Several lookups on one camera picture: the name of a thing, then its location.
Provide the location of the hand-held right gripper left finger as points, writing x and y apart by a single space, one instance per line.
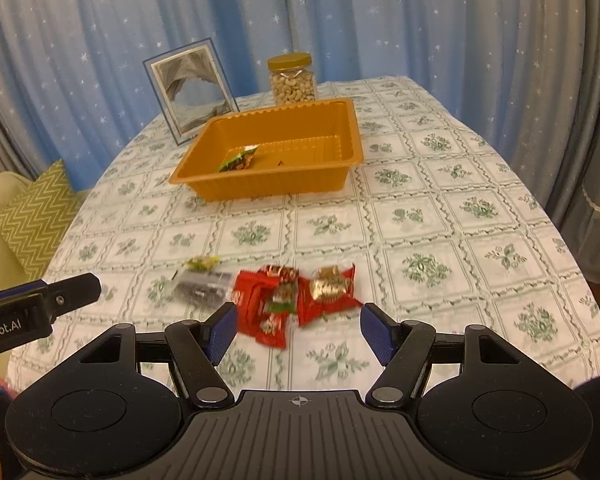
222 332

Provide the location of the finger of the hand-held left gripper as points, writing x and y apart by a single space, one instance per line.
15 292
75 291

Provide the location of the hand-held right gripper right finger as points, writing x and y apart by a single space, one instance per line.
377 332

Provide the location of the large red snack packet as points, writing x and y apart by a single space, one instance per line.
252 295

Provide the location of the clear packet with dark contents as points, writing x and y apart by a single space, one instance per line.
202 287

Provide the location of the red packet with gold picture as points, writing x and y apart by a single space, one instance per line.
330 290

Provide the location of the small green-red candy packet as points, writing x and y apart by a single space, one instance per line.
282 297

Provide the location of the yellow-green candy packet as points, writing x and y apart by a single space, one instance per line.
203 263

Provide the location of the green snack packet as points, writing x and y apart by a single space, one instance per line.
237 160

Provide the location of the orange plastic tray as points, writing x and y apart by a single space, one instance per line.
280 130

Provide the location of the green zigzag cushion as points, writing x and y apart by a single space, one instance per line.
35 215

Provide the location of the green floral tablecloth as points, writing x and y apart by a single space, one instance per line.
430 220

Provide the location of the cashew jar with gold lid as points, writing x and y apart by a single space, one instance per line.
293 85

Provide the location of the blue star-print curtain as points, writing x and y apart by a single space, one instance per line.
330 15

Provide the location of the glass sand art picture frame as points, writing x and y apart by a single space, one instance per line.
192 92

